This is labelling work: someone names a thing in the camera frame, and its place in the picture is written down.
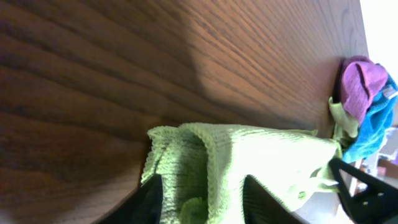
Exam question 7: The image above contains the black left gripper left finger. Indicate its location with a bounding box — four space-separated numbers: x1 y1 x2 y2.
99 174 163 224

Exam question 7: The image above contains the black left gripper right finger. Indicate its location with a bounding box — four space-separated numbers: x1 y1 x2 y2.
243 175 306 224

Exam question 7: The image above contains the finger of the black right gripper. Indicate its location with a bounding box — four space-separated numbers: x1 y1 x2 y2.
328 158 397 224

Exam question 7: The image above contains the light green cloth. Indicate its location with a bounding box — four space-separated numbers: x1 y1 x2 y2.
141 123 342 223

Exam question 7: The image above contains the blue cloth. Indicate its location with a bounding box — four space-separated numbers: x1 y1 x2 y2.
343 75 397 163

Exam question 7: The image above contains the yellow-green cloth in pile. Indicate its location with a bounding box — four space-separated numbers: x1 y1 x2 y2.
328 96 359 151

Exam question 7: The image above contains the purple cloth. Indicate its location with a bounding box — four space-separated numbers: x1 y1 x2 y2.
340 55 388 125

